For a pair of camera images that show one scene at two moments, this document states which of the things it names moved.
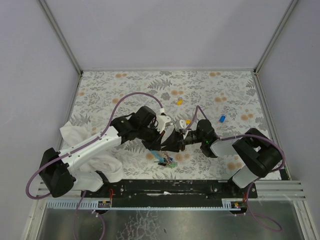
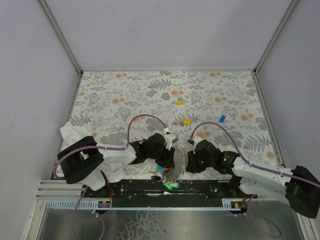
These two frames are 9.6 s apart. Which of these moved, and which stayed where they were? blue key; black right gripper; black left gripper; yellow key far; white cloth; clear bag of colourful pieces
Moved: clear bag of colourful pieces; black right gripper; black left gripper
Stayed: white cloth; blue key; yellow key far
